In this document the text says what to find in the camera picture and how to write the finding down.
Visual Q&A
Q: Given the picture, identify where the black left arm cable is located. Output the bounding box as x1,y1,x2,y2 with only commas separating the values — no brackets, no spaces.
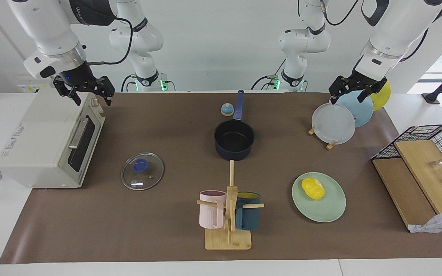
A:
320,0,360,27

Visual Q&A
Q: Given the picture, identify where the pink mug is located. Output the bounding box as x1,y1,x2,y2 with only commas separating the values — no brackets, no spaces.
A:
199,190,227,230

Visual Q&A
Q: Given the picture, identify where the white power strip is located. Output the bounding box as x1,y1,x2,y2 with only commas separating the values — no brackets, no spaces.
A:
18,84,49,94

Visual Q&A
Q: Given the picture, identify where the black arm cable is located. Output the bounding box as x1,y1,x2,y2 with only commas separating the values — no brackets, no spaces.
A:
85,15,134,66
320,0,360,27

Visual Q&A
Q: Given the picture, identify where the brown table mat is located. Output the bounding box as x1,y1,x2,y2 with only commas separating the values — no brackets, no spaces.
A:
0,91,442,264

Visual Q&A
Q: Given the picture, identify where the wooden mug rack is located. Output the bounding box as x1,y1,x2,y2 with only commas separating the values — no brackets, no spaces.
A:
197,160,265,250

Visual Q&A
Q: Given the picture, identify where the wooden plate rack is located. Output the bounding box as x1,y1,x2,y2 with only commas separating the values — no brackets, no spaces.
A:
308,125,337,150

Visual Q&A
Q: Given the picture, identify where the grey plate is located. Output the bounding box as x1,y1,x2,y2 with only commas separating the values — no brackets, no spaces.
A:
312,103,356,145

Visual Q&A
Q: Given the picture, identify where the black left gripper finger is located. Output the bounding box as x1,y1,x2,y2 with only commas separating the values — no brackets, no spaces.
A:
329,76,353,105
358,78,388,103

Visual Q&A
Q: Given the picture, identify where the light wooden board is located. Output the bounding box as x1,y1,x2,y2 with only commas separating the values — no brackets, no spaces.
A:
394,140,442,214

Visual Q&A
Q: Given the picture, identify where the light green plate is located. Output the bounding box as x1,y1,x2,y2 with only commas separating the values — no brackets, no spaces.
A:
292,172,347,223

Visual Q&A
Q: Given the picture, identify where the white toaster oven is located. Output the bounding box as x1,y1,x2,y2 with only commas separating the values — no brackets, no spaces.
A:
0,89,106,189

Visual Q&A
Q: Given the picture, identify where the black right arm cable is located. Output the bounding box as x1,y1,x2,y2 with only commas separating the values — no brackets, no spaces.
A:
85,15,134,66

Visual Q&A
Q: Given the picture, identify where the light blue plate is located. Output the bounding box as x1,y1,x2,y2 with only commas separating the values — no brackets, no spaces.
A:
335,90,374,128

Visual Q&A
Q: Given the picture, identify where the glass lid blue knob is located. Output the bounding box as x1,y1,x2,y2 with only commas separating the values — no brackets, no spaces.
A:
121,152,164,191

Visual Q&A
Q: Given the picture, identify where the dark teal mug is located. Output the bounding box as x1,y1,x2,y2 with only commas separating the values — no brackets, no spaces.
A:
235,192,261,231

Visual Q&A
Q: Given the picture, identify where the dark blue pot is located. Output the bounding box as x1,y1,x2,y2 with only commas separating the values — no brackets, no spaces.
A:
214,90,255,161

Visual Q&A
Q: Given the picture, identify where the yellow plate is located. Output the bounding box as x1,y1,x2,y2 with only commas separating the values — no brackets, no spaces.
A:
370,80,391,112

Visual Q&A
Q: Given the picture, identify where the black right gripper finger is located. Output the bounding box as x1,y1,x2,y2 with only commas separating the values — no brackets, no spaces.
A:
53,77,81,106
94,76,115,106

